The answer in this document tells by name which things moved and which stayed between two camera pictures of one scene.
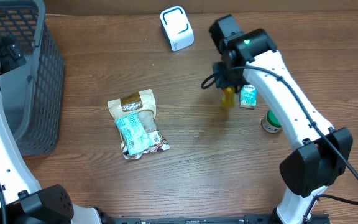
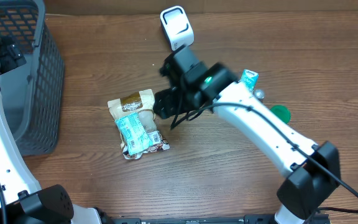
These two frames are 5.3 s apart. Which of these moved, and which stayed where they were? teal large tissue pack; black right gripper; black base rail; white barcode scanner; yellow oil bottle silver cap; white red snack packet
Moved: black right gripper; yellow oil bottle silver cap
Stayed: white red snack packet; white barcode scanner; teal large tissue pack; black base rail
